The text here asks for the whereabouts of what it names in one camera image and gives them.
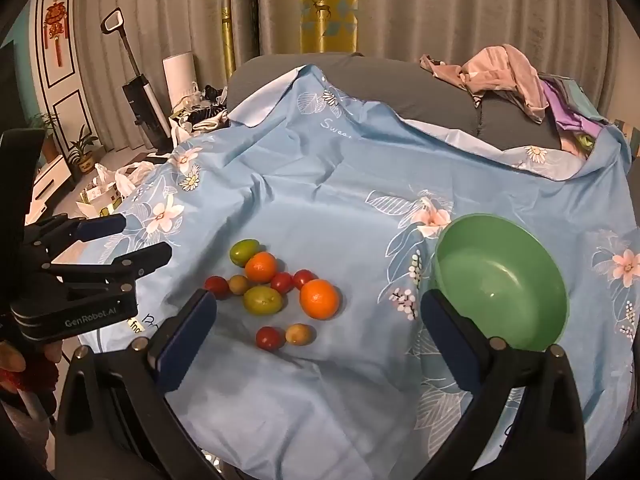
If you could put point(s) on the small orange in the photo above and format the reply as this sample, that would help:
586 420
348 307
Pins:
260 267

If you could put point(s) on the white plastic bag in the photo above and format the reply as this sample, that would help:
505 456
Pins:
122 177

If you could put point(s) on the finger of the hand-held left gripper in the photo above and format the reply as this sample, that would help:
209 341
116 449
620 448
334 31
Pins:
100 225
145 256

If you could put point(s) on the black upright vacuum cleaner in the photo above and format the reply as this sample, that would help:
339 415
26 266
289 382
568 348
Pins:
142 105

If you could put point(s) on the large green jujube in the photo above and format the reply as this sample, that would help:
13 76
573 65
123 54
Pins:
262 300

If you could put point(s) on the large orange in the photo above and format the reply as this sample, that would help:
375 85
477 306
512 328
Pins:
320 299

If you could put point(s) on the pink garment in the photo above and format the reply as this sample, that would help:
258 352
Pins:
500 67

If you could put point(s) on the green plastic bowl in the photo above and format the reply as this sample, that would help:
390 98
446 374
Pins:
500 280

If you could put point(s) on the red cherry tomato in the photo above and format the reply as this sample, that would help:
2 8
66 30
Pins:
270 338
281 283
304 278
216 286

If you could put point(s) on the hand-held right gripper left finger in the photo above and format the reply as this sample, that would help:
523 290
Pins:
187 345

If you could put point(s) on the cardboard box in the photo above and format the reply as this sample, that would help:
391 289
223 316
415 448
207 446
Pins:
97 202

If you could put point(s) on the small green jujube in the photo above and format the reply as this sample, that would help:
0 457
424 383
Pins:
243 251

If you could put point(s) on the grey curtain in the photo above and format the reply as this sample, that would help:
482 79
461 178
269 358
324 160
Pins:
450 10

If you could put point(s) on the grey sofa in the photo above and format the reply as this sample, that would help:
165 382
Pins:
390 85

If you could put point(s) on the blue floral bedsheet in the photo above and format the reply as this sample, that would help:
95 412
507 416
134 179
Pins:
325 200

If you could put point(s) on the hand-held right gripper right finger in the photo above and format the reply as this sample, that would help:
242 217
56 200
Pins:
450 345

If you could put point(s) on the red knot wall decoration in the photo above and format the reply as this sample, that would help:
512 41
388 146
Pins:
55 20

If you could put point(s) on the white air purifier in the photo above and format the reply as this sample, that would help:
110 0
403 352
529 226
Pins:
179 77

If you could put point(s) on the yellow-brown small fruit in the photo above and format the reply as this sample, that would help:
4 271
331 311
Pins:
299 334
239 284

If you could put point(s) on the pile of dark and white clothes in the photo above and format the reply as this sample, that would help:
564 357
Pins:
202 112

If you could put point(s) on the purple garment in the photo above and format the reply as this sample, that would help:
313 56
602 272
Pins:
565 115

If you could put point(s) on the potted plant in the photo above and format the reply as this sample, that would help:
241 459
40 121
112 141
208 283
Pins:
46 132
82 152

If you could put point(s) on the person's left forearm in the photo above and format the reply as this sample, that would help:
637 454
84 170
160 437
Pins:
30 380

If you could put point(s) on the white cabinet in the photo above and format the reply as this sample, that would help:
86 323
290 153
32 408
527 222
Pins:
50 177

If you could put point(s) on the yellow-green cloth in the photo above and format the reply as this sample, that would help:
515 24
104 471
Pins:
585 144

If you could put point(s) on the gold curtain strip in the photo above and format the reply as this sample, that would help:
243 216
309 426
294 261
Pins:
227 20

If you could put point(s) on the yellow patterned curtain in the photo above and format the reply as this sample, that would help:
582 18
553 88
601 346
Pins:
329 5

